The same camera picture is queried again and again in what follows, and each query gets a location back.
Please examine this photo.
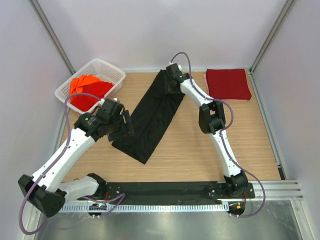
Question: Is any black t-shirt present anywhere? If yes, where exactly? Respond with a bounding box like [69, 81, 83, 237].
[112, 70, 185, 164]

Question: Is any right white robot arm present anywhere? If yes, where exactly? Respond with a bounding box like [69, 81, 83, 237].
[165, 63, 249, 198]

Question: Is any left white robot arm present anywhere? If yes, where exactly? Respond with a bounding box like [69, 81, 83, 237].
[18, 99, 134, 218]

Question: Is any red t-shirt in basket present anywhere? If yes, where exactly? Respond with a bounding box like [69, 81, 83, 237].
[70, 81, 114, 112]

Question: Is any orange t-shirt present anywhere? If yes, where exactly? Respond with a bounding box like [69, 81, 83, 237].
[69, 75, 101, 95]

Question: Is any folded dark red t-shirt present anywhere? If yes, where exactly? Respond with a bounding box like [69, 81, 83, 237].
[205, 69, 252, 100]

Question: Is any white plastic basket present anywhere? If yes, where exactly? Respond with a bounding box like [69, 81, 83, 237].
[54, 58, 126, 115]

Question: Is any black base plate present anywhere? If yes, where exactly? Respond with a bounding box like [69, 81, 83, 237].
[76, 181, 256, 206]

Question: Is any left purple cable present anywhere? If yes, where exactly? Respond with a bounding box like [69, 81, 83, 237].
[18, 92, 126, 235]

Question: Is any purple cable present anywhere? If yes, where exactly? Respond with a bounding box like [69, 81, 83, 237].
[18, 92, 126, 235]
[169, 51, 266, 219]

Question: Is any white slotted cable duct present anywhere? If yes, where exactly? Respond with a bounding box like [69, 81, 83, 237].
[59, 201, 229, 214]

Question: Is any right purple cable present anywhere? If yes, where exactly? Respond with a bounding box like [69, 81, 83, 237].
[169, 51, 266, 219]

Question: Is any aluminium frame rail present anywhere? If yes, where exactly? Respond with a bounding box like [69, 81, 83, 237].
[30, 180, 305, 204]

